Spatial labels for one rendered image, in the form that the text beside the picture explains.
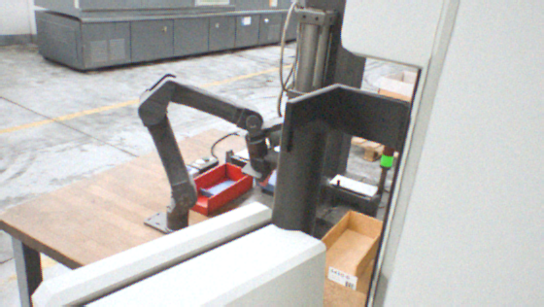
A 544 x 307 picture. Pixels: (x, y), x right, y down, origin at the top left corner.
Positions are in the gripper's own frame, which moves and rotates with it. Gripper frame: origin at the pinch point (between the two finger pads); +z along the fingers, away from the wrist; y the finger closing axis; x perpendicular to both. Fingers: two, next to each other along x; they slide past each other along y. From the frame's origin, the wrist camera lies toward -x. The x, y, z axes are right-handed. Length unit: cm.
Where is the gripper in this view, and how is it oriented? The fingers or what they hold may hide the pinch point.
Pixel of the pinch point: (263, 183)
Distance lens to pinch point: 136.8
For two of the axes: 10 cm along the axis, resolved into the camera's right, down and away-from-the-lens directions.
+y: 5.0, -6.5, 5.7
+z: 1.0, 7.0, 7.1
